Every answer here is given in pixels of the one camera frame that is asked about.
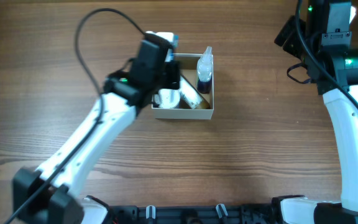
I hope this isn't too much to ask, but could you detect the white leaf-print tube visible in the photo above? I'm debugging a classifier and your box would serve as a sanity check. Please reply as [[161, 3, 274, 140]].
[[179, 76, 211, 110]]

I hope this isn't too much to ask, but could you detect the black right camera cable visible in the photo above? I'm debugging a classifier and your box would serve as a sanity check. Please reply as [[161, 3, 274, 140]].
[[286, 0, 358, 147]]

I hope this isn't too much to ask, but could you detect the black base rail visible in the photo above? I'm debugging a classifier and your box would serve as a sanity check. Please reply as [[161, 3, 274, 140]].
[[110, 203, 277, 224]]

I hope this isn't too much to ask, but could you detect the cotton swab tub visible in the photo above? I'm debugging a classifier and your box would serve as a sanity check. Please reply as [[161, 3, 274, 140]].
[[153, 89, 181, 109]]

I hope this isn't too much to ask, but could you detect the clear spray bottle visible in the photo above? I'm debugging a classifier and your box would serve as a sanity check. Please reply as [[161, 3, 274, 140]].
[[196, 46, 213, 94]]

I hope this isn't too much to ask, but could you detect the blue white toothbrush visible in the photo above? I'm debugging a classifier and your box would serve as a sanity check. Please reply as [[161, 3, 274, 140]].
[[169, 34, 178, 61]]

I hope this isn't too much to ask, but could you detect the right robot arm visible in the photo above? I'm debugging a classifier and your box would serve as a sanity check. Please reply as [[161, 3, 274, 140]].
[[272, 1, 358, 223]]

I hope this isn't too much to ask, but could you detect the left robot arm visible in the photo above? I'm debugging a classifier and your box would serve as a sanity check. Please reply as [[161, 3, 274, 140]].
[[7, 31, 180, 223]]

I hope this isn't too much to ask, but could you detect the white cardboard box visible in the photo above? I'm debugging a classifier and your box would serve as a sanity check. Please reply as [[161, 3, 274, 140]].
[[152, 54, 214, 119]]

